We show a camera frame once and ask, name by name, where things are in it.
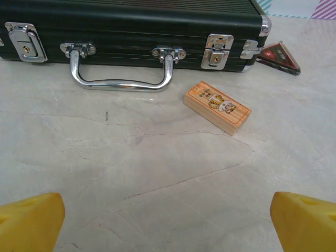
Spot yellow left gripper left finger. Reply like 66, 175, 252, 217
0, 193, 66, 252

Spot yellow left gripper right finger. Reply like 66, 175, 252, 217
270, 191, 336, 252

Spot red black triangular box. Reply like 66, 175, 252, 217
256, 40, 302, 77

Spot wooden block with tiger print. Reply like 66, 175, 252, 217
183, 80, 253, 137

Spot black case with metal handle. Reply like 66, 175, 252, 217
0, 0, 272, 92

